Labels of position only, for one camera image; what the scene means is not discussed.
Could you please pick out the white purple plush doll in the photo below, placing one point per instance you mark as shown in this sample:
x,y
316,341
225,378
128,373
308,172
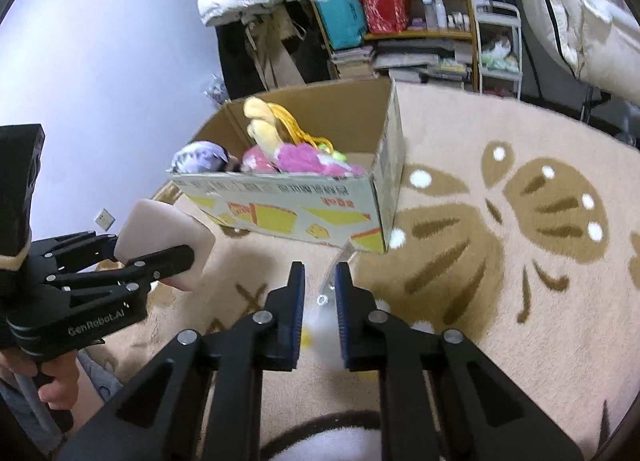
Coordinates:
x,y
200,157

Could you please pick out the teal bag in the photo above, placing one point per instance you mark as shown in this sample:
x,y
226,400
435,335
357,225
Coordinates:
x,y
344,22

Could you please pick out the red bag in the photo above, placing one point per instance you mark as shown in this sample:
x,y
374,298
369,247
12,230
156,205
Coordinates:
x,y
386,16

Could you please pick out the beige coat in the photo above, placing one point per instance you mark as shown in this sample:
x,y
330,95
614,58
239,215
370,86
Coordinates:
x,y
265,36

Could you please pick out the wooden shelf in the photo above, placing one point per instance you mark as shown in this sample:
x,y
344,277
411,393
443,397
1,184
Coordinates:
x,y
420,41

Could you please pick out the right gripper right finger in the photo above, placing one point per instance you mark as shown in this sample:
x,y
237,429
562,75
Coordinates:
x,y
441,397

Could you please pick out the pink white plush bunny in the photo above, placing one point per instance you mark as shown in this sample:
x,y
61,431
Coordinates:
x,y
305,159

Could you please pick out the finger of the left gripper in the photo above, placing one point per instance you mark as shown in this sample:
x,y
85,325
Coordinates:
x,y
75,251
149,268

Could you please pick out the plastic bag of toys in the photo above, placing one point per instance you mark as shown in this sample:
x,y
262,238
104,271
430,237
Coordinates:
x,y
216,90

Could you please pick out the yellow plush toy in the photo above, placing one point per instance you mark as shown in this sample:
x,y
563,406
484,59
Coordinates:
x,y
271,126

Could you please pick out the black white plush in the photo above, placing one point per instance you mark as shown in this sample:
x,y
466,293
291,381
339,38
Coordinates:
x,y
348,435

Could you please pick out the white fluffy pompom keychain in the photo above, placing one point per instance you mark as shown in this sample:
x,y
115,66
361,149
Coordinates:
x,y
320,327

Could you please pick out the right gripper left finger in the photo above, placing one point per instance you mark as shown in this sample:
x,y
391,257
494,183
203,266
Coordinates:
x,y
199,397

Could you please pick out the pink swiss roll plush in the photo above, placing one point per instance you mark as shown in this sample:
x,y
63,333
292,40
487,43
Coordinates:
x,y
154,226

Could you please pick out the person's left hand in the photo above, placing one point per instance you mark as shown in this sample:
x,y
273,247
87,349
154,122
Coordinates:
x,y
61,392

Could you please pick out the pink packaged soft item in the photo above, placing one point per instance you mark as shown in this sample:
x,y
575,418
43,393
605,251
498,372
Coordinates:
x,y
255,161

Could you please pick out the cardboard box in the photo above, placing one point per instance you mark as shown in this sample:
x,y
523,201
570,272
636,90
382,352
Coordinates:
x,y
361,119

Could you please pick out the stack of books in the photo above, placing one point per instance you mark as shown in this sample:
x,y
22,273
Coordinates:
x,y
356,63

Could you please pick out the green tissue pack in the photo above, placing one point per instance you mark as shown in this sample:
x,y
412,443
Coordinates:
x,y
338,156

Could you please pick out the white trolley cart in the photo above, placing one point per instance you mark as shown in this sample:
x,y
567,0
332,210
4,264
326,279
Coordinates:
x,y
499,46

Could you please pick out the wall socket upper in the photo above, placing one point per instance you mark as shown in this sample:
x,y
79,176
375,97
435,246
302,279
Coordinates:
x,y
105,220

